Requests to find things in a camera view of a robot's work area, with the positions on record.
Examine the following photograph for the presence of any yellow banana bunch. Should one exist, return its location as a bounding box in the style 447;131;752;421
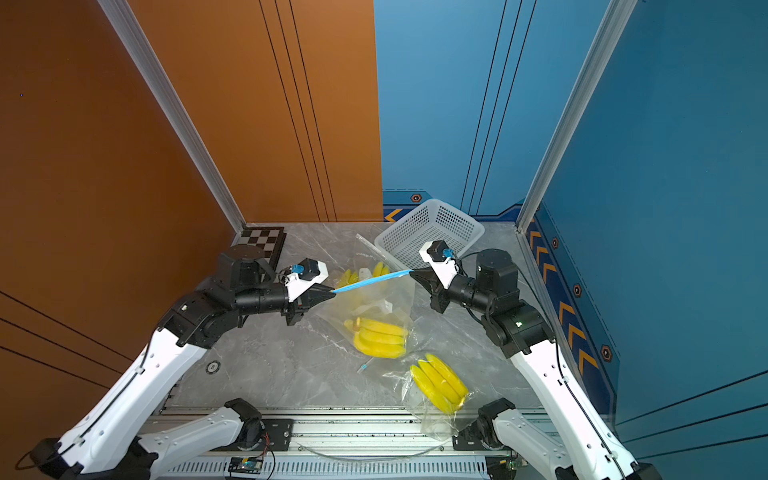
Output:
336;262;391;288
344;317;408;359
409;354;470;416

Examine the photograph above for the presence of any zip-top bag blue zipper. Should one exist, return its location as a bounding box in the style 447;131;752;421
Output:
318;270;415;354

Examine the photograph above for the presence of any zip-top bag with label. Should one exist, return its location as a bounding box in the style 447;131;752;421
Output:
331;234;403;288

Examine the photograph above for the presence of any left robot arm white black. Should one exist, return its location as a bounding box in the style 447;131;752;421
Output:
27;245;335;479

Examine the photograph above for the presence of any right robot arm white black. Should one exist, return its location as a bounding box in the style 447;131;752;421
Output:
410;240;661;479

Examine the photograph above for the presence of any near zip-top bag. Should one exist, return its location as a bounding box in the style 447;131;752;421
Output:
359;350;480;441

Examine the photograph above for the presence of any white perforated plastic basket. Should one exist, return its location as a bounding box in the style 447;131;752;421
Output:
374;199;485;269

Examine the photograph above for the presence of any black brown checkerboard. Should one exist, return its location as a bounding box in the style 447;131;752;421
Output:
234;226;287;269

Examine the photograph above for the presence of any left green circuit board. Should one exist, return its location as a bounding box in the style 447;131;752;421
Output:
227;457;264;476

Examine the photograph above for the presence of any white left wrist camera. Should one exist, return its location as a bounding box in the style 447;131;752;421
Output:
281;258;328;302

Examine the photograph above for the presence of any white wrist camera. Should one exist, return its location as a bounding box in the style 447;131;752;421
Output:
419;240;459;289
281;258;328;302

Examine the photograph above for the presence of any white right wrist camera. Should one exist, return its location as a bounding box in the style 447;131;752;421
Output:
419;240;459;289

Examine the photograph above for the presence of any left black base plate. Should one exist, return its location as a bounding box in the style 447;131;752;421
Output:
231;419;294;452

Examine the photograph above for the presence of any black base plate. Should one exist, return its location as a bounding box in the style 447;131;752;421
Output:
452;418;512;452
231;419;294;452

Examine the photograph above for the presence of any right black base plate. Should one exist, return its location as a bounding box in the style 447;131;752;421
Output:
452;418;512;452

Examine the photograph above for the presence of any left aluminium corner post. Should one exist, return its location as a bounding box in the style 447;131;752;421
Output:
98;0;246;233

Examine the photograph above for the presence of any aluminium corner post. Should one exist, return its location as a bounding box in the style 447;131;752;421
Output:
98;0;246;233
516;0;638;234

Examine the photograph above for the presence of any right aluminium corner post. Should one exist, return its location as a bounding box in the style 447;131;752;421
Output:
516;0;638;234

